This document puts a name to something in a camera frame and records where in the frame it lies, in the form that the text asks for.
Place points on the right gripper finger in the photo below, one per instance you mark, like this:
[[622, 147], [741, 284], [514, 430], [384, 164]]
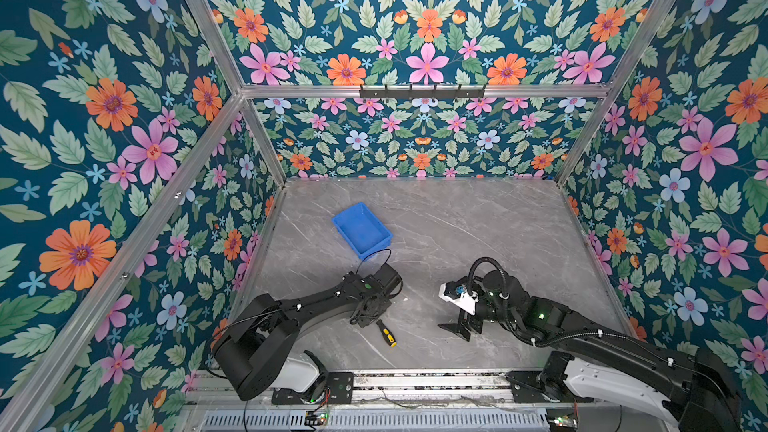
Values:
[[459, 327], [475, 324]]

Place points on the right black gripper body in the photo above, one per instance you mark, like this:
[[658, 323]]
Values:
[[485, 309]]

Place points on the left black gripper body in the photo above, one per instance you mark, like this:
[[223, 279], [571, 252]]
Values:
[[385, 306]]

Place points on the yellow black screwdriver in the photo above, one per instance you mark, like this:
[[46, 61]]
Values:
[[386, 333]]

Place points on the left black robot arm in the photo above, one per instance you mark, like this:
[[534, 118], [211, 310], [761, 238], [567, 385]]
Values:
[[254, 350]]

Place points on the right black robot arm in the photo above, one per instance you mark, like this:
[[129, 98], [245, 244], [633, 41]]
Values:
[[693, 392]]

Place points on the blue plastic bin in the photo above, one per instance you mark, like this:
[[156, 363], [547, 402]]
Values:
[[362, 230]]

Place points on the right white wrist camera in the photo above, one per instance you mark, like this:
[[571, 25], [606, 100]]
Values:
[[459, 295]]

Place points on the aluminium front rail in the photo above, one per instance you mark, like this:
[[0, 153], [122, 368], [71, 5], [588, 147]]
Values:
[[449, 388]]

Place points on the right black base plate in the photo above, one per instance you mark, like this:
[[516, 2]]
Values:
[[534, 386]]

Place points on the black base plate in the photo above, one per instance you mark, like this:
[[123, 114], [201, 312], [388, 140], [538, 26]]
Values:
[[534, 386], [333, 388]]

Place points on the white slotted cable duct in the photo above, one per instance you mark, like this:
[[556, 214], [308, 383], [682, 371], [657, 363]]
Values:
[[376, 420]]

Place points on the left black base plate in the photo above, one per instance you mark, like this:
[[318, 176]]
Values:
[[333, 388]]

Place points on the black wall hook rail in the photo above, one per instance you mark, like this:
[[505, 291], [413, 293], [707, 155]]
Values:
[[409, 92]]

